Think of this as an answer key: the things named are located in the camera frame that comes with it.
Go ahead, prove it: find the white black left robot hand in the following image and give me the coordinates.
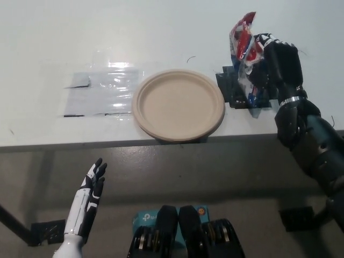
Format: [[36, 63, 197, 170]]
[[63, 157, 108, 239]]

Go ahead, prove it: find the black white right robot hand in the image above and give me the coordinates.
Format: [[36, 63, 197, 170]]
[[248, 32, 309, 106]]

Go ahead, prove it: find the red blue sunflower seed bag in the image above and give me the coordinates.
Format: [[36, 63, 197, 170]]
[[227, 11, 270, 120]]

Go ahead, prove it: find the beige paper plate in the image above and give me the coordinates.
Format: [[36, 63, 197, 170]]
[[131, 69, 226, 142]]

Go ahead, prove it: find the black tape patch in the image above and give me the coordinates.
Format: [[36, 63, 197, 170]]
[[214, 64, 279, 110]]

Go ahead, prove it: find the teal router box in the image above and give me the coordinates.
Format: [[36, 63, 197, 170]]
[[131, 205, 209, 252]]

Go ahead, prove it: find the clear plastic sheet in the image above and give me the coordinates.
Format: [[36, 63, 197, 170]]
[[63, 63, 145, 118]]

